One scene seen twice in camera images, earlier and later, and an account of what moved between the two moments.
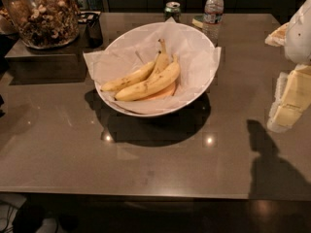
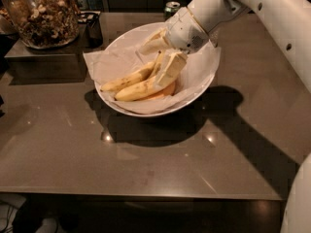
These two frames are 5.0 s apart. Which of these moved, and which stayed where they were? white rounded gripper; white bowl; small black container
Moved: white rounded gripper
Stayed: small black container; white bowl
